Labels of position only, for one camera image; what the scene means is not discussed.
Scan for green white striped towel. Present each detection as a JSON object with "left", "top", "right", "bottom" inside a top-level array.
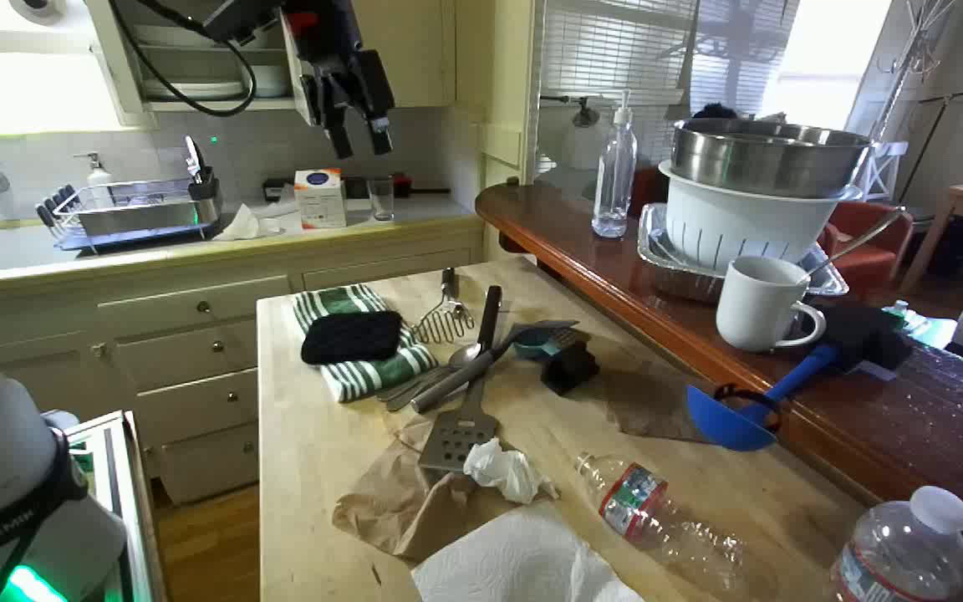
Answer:
[{"left": 286, "top": 280, "right": 441, "bottom": 407}]

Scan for small teal object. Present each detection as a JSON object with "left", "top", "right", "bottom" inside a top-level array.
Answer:
[{"left": 504, "top": 323, "right": 566, "bottom": 365}]

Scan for black cloth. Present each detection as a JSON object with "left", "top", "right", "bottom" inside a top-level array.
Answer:
[{"left": 296, "top": 309, "right": 407, "bottom": 368}]

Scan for blue plastic funnel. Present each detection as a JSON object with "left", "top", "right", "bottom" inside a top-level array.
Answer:
[{"left": 681, "top": 305, "right": 918, "bottom": 455}]

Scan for cream upper wall cabinet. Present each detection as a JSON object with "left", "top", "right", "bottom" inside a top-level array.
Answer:
[{"left": 85, "top": 0, "right": 324, "bottom": 134}]

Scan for metal robot stand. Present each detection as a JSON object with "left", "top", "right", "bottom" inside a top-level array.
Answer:
[{"left": 53, "top": 407, "right": 171, "bottom": 602}]

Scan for long grey black-handled utensil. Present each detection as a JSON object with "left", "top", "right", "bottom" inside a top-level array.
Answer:
[{"left": 403, "top": 318, "right": 582, "bottom": 419}]

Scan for white window blinds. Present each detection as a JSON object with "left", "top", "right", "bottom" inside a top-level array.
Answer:
[{"left": 534, "top": 0, "right": 700, "bottom": 116}]

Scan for metal dish rack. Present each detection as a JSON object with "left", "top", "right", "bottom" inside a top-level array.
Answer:
[{"left": 35, "top": 176, "right": 224, "bottom": 259}]

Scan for white paper towel sheet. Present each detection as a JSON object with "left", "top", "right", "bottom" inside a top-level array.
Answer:
[{"left": 403, "top": 506, "right": 643, "bottom": 602}]

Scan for water bottle with white cap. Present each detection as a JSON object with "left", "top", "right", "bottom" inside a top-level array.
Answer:
[{"left": 828, "top": 483, "right": 963, "bottom": 602}]

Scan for white bowl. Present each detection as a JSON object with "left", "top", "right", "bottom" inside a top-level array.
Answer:
[{"left": 237, "top": 62, "right": 293, "bottom": 105}]

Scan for crushed bottle with red label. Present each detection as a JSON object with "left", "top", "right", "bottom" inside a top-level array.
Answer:
[{"left": 568, "top": 449, "right": 751, "bottom": 592}]

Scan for clear drinking glass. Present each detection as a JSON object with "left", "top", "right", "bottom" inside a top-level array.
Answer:
[{"left": 364, "top": 176, "right": 397, "bottom": 223}]

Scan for crumpled white wrapper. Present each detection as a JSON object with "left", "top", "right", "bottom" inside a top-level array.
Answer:
[{"left": 457, "top": 435, "right": 560, "bottom": 509}]

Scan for white cloth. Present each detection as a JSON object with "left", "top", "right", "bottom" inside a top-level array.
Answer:
[{"left": 212, "top": 201, "right": 302, "bottom": 245}]

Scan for brown paper bag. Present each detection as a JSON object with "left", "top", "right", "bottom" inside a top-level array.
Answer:
[{"left": 329, "top": 435, "right": 507, "bottom": 570}]

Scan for cream base cabinet with drawers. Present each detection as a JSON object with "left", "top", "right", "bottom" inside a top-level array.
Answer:
[{"left": 0, "top": 216, "right": 493, "bottom": 509}]

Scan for dark wooden bar counter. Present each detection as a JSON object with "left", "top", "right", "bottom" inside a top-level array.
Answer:
[{"left": 473, "top": 176, "right": 963, "bottom": 602}]

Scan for black plastic ring band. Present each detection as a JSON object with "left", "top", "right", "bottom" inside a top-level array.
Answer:
[{"left": 713, "top": 381, "right": 789, "bottom": 435}]

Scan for red chair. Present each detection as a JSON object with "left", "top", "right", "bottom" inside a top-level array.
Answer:
[{"left": 818, "top": 197, "right": 918, "bottom": 302}]

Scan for metal mixing bowl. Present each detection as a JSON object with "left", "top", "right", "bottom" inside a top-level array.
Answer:
[{"left": 670, "top": 115, "right": 877, "bottom": 201}]

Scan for metal spoon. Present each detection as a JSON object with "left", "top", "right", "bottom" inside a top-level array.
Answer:
[{"left": 379, "top": 338, "right": 497, "bottom": 412}]

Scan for wire potato masher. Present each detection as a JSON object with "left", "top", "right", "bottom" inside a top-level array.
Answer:
[{"left": 403, "top": 265, "right": 481, "bottom": 347}]

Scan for small black block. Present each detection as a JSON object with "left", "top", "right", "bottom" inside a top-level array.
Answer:
[{"left": 537, "top": 338, "right": 605, "bottom": 400}]

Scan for clear hand sanitizer pump bottle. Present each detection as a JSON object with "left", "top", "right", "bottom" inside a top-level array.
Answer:
[{"left": 588, "top": 90, "right": 643, "bottom": 245}]

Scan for white soap dispenser bottle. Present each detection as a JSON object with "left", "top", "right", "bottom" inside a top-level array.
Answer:
[{"left": 81, "top": 152, "right": 116, "bottom": 211}]

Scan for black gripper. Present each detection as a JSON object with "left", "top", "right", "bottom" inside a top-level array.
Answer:
[{"left": 302, "top": 0, "right": 397, "bottom": 162}]

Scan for bright window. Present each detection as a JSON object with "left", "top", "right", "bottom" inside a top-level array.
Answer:
[{"left": 690, "top": 0, "right": 897, "bottom": 134}]

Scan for stack of white plates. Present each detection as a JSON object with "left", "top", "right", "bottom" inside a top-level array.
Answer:
[{"left": 137, "top": 75, "right": 246, "bottom": 105}]

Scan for white ceramic mug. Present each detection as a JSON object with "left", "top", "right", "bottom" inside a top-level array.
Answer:
[{"left": 713, "top": 256, "right": 833, "bottom": 358}]

